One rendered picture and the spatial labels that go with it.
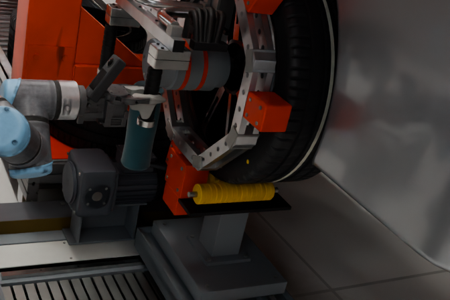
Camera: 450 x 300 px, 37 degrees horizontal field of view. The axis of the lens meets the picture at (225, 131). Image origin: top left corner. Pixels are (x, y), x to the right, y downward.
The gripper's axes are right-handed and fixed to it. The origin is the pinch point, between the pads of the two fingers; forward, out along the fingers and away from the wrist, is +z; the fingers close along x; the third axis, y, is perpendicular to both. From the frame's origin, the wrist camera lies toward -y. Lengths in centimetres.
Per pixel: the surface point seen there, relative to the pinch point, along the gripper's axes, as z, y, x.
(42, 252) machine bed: -10, 75, -45
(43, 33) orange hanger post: -14, 5, -60
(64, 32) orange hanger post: -7, 4, -60
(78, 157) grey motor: -1, 42, -49
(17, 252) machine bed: -18, 75, -46
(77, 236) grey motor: 2, 72, -47
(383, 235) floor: 142, 83, -45
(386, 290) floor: 114, 83, -11
